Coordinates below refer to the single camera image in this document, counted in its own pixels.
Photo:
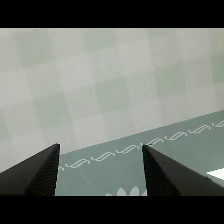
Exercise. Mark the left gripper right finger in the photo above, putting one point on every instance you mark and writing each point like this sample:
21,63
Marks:
173,176

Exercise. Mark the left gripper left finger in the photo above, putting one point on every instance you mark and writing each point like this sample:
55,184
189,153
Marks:
36,176

